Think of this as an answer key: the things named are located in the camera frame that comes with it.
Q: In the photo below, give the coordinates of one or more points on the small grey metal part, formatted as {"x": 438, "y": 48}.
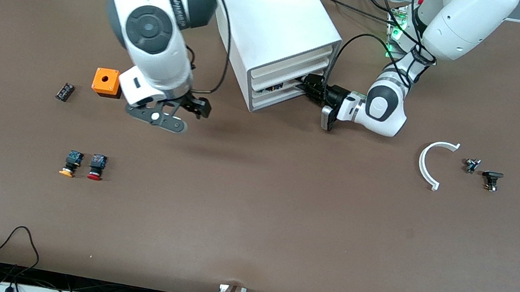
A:
{"x": 471, "y": 165}

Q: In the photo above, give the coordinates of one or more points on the red push button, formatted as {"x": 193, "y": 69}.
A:
{"x": 97, "y": 166}

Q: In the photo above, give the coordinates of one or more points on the white curved plastic arc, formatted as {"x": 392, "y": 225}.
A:
{"x": 421, "y": 163}

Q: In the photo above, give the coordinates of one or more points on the orange box with hole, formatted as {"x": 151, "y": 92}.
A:
{"x": 104, "y": 79}

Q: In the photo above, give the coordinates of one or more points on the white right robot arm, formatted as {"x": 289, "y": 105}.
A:
{"x": 154, "y": 29}

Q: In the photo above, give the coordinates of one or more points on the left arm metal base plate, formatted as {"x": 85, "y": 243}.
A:
{"x": 389, "y": 49}

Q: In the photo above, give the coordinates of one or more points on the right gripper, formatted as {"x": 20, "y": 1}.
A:
{"x": 192, "y": 102}

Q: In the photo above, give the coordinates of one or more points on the small black contact block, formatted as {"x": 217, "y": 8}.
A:
{"x": 64, "y": 91}

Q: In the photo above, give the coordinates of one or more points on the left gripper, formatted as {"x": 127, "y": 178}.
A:
{"x": 334, "y": 96}

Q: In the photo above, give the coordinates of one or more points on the yellow push button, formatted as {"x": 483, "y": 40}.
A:
{"x": 71, "y": 162}

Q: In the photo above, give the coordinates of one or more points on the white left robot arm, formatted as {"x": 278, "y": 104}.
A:
{"x": 465, "y": 22}

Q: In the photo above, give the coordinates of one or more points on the small black bracket part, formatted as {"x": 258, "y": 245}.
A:
{"x": 492, "y": 178}

